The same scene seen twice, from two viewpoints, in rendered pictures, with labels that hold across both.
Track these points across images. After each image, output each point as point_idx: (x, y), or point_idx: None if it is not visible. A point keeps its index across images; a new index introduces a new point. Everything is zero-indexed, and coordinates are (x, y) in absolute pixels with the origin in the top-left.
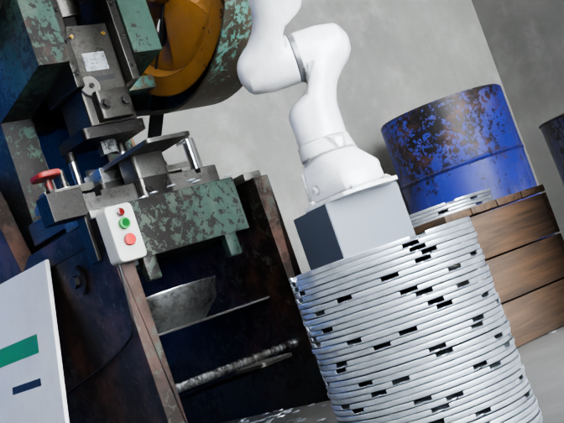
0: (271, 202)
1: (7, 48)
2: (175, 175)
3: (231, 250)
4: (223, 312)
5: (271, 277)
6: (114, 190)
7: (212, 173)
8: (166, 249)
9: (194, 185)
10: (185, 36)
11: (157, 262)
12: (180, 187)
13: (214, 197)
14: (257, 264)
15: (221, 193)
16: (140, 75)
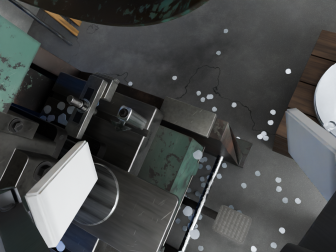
0: (228, 135)
1: None
2: (133, 163)
3: (194, 174)
4: (186, 189)
5: (212, 148)
6: (98, 245)
7: (157, 117)
8: (164, 238)
9: (171, 187)
10: None
11: (161, 249)
12: (139, 164)
13: (184, 169)
14: (198, 141)
15: (187, 160)
16: None
